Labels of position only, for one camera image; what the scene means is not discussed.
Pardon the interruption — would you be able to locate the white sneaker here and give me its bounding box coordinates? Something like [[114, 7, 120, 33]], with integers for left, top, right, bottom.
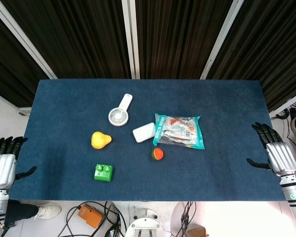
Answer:
[[33, 202, 62, 220]]

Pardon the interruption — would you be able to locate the brown cardboard box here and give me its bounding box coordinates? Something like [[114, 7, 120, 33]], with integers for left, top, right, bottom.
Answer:
[[187, 226, 209, 237]]

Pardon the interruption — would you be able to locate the black cable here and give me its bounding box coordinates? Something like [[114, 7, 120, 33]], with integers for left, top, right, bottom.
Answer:
[[58, 201, 125, 237]]

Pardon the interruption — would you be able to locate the orange handheld controller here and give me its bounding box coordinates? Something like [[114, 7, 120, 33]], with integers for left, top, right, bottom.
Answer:
[[77, 204, 103, 229]]

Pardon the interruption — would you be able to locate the white rectangular power bank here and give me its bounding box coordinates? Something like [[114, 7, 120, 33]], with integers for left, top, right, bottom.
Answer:
[[132, 122, 156, 143]]

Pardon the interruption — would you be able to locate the yellow toy pear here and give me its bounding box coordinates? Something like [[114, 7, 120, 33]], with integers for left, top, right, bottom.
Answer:
[[90, 131, 112, 150]]

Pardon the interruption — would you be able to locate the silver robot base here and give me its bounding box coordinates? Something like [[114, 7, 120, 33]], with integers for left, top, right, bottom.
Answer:
[[125, 206, 165, 237]]

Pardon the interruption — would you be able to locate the white handheld fan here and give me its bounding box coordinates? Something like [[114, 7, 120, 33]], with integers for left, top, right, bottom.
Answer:
[[108, 93, 133, 127]]

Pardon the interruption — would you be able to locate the orange green toy fruit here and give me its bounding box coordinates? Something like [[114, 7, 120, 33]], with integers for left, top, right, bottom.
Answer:
[[151, 147, 164, 161]]

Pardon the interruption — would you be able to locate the green toy brick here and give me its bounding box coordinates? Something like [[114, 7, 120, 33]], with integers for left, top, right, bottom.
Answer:
[[93, 163, 114, 183]]

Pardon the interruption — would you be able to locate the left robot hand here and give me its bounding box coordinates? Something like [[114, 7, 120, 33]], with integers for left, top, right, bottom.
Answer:
[[0, 136, 37, 191]]

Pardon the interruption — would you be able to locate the teal snack bag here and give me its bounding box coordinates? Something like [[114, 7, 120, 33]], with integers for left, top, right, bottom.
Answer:
[[152, 113, 206, 150]]

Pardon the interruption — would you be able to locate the blue table cloth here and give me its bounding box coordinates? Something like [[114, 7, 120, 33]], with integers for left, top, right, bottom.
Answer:
[[8, 79, 286, 202]]

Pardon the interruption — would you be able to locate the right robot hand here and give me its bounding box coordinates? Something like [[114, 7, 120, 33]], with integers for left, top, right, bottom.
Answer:
[[246, 121, 296, 177]]

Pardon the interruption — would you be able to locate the dark trouser leg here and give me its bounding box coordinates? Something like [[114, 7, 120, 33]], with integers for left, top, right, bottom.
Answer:
[[3, 199, 39, 227]]

